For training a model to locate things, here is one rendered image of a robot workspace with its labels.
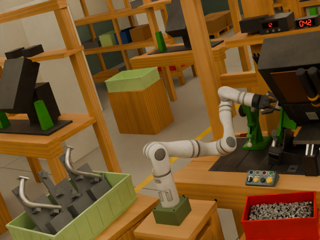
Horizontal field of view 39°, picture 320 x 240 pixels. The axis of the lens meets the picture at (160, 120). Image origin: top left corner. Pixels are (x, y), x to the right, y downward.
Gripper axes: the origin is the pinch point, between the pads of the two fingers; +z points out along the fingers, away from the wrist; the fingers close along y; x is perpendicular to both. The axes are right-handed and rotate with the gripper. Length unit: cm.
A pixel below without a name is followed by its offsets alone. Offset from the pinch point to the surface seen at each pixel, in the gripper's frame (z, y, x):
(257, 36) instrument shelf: -19.6, 32.5, -10.8
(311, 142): 24.5, -20.7, -19.9
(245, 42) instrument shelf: -26.1, 29.0, -9.0
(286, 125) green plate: 7.3, -10.8, -3.4
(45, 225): -96, -101, -22
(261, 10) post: -22, 48, -11
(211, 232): -14, -74, 1
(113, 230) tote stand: -64, -90, -8
